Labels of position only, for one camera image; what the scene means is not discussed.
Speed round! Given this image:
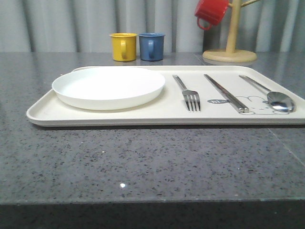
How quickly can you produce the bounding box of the silver metal fork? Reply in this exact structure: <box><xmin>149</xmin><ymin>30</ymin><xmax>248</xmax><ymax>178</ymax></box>
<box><xmin>173</xmin><ymin>75</ymin><xmax>201</xmax><ymax>112</ymax></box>

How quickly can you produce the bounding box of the white round plate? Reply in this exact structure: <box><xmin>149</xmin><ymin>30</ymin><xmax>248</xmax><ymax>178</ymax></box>
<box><xmin>52</xmin><ymin>66</ymin><xmax>165</xmax><ymax>110</ymax></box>

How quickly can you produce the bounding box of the silver metal spoon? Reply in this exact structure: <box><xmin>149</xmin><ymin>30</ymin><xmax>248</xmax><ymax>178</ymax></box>
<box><xmin>239</xmin><ymin>75</ymin><xmax>296</xmax><ymax>113</ymax></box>

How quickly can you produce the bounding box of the beige rabbit serving tray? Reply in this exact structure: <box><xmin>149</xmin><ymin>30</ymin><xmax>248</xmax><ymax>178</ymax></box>
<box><xmin>26</xmin><ymin>66</ymin><xmax>305</xmax><ymax>126</ymax></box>

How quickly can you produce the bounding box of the blue mug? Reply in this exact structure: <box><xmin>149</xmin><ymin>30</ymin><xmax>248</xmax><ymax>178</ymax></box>
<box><xmin>139</xmin><ymin>33</ymin><xmax>165</xmax><ymax>61</ymax></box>

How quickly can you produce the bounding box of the yellow mug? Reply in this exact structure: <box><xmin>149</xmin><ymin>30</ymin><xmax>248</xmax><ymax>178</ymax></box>
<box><xmin>110</xmin><ymin>33</ymin><xmax>137</xmax><ymax>62</ymax></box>

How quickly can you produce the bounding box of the wooden mug tree stand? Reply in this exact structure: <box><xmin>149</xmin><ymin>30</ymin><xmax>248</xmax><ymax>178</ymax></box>
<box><xmin>203</xmin><ymin>0</ymin><xmax>258</xmax><ymax>62</ymax></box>

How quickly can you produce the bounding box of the red mug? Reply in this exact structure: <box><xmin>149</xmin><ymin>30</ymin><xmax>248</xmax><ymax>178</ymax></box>
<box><xmin>194</xmin><ymin>0</ymin><xmax>229</xmax><ymax>30</ymax></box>

